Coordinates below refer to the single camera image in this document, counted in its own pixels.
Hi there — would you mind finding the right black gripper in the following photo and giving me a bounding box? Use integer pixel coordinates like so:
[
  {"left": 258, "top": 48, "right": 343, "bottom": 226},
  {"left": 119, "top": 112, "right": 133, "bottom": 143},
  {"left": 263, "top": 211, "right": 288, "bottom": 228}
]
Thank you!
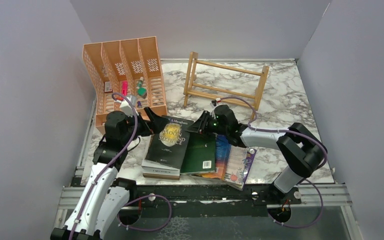
[{"left": 186, "top": 111, "right": 228, "bottom": 138}]

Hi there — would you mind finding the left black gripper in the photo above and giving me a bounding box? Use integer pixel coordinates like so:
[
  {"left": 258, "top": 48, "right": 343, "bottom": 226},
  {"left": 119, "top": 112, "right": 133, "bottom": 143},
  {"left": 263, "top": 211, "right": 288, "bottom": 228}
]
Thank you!
[{"left": 121, "top": 106, "right": 169, "bottom": 145}]

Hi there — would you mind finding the black Moon and Sixpence book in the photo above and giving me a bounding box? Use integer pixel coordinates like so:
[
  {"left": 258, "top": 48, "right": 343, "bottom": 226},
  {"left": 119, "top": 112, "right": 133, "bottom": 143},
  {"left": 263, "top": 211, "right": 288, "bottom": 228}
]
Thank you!
[{"left": 145, "top": 115, "right": 194, "bottom": 169}]

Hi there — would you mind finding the dark green book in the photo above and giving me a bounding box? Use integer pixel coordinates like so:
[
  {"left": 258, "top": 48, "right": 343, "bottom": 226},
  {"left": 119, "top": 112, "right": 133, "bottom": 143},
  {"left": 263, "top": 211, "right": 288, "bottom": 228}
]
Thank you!
[{"left": 180, "top": 133, "right": 216, "bottom": 175}]

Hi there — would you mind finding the white Afternoon tea book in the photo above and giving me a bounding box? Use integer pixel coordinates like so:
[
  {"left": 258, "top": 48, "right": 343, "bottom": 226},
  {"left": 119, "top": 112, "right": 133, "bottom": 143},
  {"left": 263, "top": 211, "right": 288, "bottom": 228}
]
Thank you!
[{"left": 141, "top": 134, "right": 182, "bottom": 177}]

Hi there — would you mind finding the white Decorate Furniture book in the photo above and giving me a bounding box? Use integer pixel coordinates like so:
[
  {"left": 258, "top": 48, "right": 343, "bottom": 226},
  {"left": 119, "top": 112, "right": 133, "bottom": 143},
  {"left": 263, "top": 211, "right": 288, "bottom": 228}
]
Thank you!
[{"left": 142, "top": 172, "right": 180, "bottom": 181}]

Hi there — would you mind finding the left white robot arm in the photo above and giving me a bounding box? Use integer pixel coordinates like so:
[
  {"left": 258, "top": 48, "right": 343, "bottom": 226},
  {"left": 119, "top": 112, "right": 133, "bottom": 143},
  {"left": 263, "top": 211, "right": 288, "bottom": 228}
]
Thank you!
[{"left": 50, "top": 107, "right": 169, "bottom": 240}]

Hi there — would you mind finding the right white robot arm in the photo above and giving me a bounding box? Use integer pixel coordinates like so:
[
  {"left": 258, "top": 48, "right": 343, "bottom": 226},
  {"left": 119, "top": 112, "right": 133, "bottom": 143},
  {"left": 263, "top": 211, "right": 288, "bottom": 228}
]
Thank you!
[{"left": 187, "top": 104, "right": 328, "bottom": 204}]

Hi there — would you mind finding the blue orange book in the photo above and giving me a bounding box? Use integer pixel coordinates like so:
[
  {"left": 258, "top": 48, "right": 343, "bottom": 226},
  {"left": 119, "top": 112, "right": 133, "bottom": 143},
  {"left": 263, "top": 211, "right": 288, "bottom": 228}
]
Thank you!
[{"left": 214, "top": 134, "right": 231, "bottom": 176}]

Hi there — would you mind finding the green glue bottle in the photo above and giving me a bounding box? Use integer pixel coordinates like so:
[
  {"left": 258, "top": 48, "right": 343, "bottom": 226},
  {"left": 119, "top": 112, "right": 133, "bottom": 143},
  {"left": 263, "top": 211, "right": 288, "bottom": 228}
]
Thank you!
[{"left": 136, "top": 76, "right": 147, "bottom": 99}]

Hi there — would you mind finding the pink highlighter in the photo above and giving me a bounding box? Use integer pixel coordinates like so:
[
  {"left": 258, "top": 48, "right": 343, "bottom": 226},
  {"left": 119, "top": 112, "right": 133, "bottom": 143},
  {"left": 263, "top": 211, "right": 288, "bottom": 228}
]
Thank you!
[{"left": 115, "top": 80, "right": 129, "bottom": 101}]

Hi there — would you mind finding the yellow book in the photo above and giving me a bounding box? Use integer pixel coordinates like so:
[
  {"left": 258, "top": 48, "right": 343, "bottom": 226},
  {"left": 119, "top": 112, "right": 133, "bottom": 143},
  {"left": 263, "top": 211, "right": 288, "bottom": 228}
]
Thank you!
[{"left": 191, "top": 172, "right": 224, "bottom": 181}]

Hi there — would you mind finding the floral purple book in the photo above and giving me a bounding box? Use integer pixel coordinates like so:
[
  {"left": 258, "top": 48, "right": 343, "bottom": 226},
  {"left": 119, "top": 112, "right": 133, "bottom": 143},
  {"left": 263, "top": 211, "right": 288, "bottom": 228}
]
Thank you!
[{"left": 222, "top": 146, "right": 257, "bottom": 191}]

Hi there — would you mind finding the wooden book rack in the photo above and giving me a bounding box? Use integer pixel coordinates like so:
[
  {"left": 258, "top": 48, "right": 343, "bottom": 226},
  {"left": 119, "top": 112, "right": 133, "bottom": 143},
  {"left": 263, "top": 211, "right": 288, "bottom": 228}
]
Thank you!
[{"left": 183, "top": 51, "right": 270, "bottom": 111}]

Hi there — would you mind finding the small red white box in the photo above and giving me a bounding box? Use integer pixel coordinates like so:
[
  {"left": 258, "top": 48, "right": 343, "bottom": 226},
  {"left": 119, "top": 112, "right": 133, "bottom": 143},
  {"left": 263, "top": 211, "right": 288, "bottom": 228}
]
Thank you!
[{"left": 104, "top": 81, "right": 113, "bottom": 93}]

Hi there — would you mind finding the orange plastic file organizer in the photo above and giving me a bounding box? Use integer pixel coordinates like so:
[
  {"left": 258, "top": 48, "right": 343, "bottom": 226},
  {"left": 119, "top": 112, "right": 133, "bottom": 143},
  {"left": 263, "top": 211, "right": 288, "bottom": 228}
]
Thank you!
[{"left": 82, "top": 36, "right": 168, "bottom": 134}]

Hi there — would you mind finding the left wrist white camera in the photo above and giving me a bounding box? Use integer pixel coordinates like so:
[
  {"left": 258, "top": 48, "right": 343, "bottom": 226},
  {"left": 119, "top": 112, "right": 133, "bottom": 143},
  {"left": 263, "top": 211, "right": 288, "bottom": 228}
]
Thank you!
[{"left": 117, "top": 94, "right": 137, "bottom": 117}]

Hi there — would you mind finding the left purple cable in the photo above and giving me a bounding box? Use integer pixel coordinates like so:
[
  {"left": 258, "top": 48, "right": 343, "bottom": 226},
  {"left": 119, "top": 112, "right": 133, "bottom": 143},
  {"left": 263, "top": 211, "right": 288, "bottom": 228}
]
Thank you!
[{"left": 68, "top": 92, "right": 173, "bottom": 240}]

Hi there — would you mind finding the purple cable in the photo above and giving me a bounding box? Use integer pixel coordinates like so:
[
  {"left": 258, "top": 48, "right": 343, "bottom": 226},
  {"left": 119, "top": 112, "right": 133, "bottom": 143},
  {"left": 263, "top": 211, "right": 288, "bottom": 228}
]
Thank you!
[
  {"left": 216, "top": 96, "right": 329, "bottom": 229},
  {"left": 68, "top": 92, "right": 173, "bottom": 240}
]

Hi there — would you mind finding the black metal base rail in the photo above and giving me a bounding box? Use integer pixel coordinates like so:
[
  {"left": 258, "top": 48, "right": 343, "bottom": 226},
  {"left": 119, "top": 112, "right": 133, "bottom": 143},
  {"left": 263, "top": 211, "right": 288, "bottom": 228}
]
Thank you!
[{"left": 70, "top": 165, "right": 303, "bottom": 220}]

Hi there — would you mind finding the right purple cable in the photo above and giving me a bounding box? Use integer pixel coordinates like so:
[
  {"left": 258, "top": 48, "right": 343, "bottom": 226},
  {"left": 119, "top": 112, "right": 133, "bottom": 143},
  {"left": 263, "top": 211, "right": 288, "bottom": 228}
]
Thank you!
[{"left": 216, "top": 96, "right": 329, "bottom": 229}]

